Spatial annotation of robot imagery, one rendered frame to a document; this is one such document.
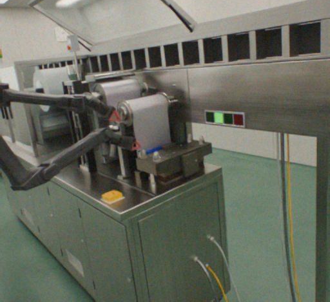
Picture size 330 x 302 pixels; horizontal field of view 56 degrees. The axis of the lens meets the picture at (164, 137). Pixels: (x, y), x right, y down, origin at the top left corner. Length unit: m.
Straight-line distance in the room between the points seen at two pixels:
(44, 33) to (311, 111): 6.56
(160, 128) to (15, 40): 5.74
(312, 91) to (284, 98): 0.12
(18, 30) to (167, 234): 6.18
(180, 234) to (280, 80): 0.87
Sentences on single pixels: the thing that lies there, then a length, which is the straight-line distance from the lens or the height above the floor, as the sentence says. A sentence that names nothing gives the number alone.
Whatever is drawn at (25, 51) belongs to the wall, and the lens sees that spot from 7.23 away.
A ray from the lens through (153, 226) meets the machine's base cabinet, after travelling 1.50.
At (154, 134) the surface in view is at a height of 1.11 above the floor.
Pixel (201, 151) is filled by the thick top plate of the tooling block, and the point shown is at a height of 1.00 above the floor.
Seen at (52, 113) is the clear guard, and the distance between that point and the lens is 2.53.
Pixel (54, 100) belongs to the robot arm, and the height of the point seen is 1.38.
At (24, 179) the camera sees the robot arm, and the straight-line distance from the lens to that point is 1.21.
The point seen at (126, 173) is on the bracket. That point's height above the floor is 0.92.
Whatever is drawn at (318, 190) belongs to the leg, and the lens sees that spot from 1.63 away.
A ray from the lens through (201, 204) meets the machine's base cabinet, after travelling 1.69.
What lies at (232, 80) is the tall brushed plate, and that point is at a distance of 1.52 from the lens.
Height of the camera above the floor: 1.51
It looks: 14 degrees down
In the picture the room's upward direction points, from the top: 7 degrees counter-clockwise
